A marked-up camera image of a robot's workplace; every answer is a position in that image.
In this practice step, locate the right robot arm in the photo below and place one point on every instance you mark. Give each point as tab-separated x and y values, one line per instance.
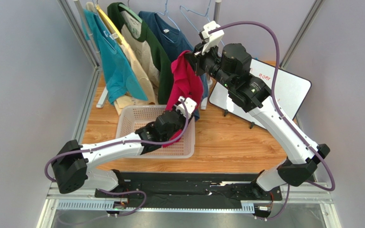
253	96

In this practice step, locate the green and cream t-shirt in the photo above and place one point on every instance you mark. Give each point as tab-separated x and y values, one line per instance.
147	49

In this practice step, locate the yellow hanger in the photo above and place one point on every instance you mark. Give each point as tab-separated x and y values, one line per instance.
110	25

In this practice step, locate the red t-shirt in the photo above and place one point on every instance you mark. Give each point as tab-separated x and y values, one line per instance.
186	83

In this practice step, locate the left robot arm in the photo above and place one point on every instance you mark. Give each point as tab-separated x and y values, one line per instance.
75	166

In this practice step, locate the clothes rack pole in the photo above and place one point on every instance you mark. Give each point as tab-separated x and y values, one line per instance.
217	7

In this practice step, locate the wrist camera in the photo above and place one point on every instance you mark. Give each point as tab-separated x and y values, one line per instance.
186	106
210	39

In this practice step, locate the white plastic basket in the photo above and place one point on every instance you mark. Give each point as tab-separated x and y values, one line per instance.
134	117

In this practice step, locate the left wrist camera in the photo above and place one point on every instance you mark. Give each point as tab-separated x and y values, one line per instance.
186	106

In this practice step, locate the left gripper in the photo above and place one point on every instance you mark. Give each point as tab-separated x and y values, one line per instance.
174	108

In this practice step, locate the light blue wire hanger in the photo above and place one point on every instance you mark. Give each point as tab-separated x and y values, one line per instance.
194	19

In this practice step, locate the whiteboard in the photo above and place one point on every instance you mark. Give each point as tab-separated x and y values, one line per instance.
290	91

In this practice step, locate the dark blue t-shirt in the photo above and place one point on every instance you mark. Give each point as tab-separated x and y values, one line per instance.
173	42

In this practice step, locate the teal t-shirt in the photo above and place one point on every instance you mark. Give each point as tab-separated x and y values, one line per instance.
118	73

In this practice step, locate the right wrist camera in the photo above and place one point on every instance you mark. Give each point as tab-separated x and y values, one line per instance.
210	39

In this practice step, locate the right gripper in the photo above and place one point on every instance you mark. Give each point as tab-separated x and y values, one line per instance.
197	63

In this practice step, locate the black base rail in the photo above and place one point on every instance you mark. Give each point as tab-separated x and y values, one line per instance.
165	190

